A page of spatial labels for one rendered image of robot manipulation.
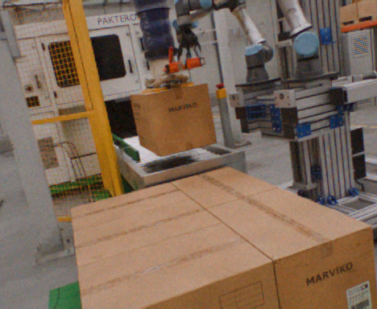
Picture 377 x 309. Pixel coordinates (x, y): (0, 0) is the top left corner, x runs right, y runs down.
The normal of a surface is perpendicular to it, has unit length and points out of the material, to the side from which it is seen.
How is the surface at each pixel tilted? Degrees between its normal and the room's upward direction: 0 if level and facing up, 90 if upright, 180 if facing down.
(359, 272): 90
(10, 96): 90
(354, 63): 90
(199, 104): 90
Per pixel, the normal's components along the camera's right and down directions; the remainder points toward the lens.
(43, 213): 0.33, 0.15
